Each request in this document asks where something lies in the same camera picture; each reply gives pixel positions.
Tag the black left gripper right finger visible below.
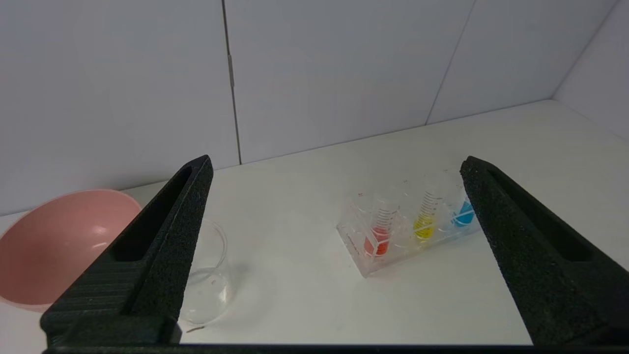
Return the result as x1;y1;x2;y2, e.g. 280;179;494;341
460;156;629;346

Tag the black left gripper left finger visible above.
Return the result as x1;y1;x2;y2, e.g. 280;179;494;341
40;155;214;345

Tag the test tube with red pigment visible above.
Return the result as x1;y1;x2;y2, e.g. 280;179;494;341
364;194;401;257

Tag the test tube with blue pigment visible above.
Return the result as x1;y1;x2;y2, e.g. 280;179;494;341
450;172;476;228

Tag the test tube with yellow pigment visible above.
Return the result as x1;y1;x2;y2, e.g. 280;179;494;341
413;182;444;240

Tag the clear acrylic test tube rack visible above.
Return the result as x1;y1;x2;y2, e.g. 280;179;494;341
337;170;485;278

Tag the clear glass beaker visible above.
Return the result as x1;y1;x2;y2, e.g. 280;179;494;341
178;219;237;325

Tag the pink plastic bowl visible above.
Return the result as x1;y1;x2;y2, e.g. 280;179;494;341
0;189;143;313

